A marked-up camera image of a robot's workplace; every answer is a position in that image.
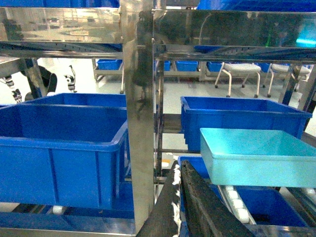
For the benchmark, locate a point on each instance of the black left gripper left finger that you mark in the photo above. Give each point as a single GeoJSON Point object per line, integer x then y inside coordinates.
{"type": "Point", "coordinates": [164, 219]}

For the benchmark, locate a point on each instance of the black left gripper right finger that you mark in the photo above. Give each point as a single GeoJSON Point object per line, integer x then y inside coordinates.
{"type": "Point", "coordinates": [206, 215]}

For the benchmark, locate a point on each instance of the light teal plastic bin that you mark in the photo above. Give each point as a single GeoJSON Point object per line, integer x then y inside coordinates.
{"type": "Point", "coordinates": [245, 157]}

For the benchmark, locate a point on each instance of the blue bin on left shelf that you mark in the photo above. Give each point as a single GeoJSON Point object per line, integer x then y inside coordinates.
{"type": "Point", "coordinates": [67, 150]}

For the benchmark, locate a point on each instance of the roller conveyor track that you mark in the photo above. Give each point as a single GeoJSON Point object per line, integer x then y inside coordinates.
{"type": "Point", "coordinates": [234, 203]}

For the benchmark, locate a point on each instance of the blue bin below teal bin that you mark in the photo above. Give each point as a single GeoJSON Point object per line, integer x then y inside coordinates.
{"type": "Point", "coordinates": [268, 207]}

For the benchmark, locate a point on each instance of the blue bin behind teal bin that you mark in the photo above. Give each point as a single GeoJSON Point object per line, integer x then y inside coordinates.
{"type": "Point", "coordinates": [237, 113]}

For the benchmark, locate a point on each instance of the white stool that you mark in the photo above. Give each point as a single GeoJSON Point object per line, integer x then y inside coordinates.
{"type": "Point", "coordinates": [245, 69]}

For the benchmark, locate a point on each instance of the stainless steel shelf frame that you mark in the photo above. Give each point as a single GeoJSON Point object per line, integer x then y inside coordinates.
{"type": "Point", "coordinates": [142, 31]}

